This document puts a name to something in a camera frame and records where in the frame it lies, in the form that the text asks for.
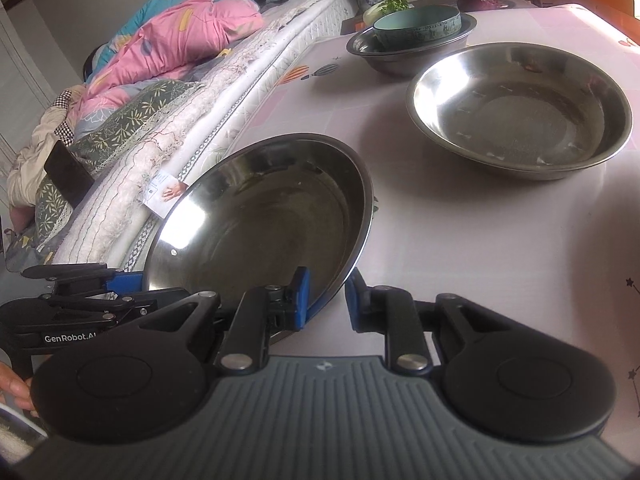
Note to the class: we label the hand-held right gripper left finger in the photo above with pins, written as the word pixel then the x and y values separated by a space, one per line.
pixel 301 300

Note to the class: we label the person's left hand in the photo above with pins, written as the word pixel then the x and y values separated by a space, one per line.
pixel 15 385

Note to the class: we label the bed with white mattress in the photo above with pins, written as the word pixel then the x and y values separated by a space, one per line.
pixel 250 85

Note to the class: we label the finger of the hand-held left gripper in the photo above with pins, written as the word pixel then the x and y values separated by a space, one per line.
pixel 127 282
pixel 100 304

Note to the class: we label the large steel plate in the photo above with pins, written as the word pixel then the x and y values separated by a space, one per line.
pixel 517 110

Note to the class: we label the green leaf-pattern pillow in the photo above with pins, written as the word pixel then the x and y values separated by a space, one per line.
pixel 130 115

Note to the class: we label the teal ceramic bowl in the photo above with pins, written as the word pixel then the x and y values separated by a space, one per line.
pixel 420 30

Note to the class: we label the white paper label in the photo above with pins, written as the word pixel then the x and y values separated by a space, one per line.
pixel 162 192

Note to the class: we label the black phone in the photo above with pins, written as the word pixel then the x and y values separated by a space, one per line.
pixel 67 172

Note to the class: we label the napa cabbage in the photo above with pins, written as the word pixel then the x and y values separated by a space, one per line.
pixel 385 7

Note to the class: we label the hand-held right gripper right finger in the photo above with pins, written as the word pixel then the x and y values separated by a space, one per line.
pixel 355 302

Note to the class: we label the shallow steel plate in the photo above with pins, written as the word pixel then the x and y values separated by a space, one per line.
pixel 270 230

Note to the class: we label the beige checkered clothes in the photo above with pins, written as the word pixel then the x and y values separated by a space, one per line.
pixel 35 160

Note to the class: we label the pink floral quilt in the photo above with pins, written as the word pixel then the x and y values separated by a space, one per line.
pixel 180 45

